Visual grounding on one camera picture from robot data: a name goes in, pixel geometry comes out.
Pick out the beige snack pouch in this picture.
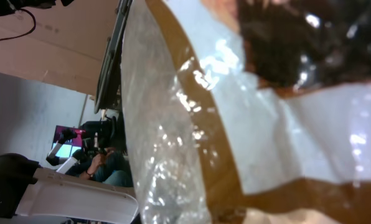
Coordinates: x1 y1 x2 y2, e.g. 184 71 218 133
121 0 371 223

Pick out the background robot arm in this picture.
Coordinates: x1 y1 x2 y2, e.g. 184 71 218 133
45 126 78 174

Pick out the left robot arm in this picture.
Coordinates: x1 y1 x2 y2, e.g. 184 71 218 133
0 154 141 224

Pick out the person in background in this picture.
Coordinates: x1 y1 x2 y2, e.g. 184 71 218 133
65 147 134 187

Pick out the pink computer monitor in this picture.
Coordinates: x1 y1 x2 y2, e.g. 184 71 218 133
51 126 85 157

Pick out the dark hanging frame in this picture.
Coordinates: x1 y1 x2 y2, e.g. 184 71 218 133
94 0 133 114

